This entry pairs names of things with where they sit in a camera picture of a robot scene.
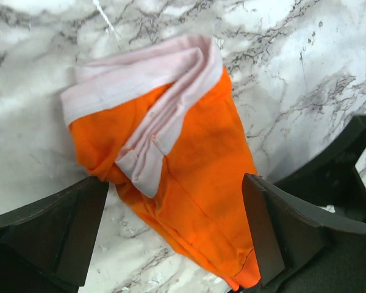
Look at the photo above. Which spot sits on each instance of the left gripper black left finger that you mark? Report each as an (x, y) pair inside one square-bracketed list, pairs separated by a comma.
[(47, 245)]

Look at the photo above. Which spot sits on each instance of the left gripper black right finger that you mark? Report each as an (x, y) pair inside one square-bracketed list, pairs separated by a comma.
[(300, 247)]

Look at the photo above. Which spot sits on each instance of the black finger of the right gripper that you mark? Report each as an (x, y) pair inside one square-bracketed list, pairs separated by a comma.
[(331, 177)]

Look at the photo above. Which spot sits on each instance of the bright orange underwear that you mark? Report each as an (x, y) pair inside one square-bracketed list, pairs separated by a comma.
[(161, 125)]

